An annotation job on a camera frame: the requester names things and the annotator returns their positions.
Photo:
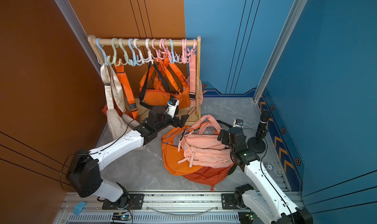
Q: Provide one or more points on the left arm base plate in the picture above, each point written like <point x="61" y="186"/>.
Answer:
<point x="130" y="201"/>

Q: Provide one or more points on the blue foam block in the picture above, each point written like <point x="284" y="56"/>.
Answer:
<point x="79" y="207"/>

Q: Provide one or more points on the light pink strap bag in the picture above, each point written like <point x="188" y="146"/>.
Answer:
<point x="191" y="80"/>

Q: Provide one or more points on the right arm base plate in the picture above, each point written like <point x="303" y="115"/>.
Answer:
<point x="229" y="202"/>

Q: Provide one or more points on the beige sling bag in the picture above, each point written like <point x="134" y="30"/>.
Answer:
<point x="119" y="123"/>

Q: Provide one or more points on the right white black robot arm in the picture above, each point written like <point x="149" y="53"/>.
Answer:
<point x="270" y="204"/>

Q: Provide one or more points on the black microphone stand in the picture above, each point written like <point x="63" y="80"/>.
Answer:
<point x="256" y="143"/>

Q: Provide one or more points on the orange bag with black strap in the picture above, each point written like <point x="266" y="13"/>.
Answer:
<point x="169" y="82"/>

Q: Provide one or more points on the dark orange sling bag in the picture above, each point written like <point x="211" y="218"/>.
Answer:
<point x="208" y="176"/>

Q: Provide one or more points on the orange strap bag far left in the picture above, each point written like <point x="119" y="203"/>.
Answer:
<point x="126" y="88"/>

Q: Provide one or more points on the green circuit board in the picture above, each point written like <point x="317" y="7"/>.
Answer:
<point x="122" y="217"/>

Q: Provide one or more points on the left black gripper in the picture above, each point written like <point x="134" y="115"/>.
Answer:
<point x="181" y="121"/>

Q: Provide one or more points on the aluminium rail frame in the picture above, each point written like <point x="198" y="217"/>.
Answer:
<point x="159" y="208"/>

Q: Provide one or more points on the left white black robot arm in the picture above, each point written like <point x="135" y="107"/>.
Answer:
<point x="84" y="172"/>

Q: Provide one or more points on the small round clear cap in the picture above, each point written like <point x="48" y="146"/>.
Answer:
<point x="269" y="167"/>

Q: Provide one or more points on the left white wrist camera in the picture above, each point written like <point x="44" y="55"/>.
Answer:
<point x="172" y="107"/>

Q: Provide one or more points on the wooden hanging rack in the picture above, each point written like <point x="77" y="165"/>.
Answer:
<point x="137" y="54"/>

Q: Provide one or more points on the bright orange sling bag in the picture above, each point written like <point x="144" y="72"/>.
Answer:
<point x="171" y="155"/>

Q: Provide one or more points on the green plastic hook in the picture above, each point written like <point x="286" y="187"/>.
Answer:
<point x="113" y="60"/>

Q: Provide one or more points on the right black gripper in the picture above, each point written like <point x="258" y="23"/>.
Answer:
<point x="227" y="136"/>

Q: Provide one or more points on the blue plastic hook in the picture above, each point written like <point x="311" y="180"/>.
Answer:
<point x="100" y="47"/>

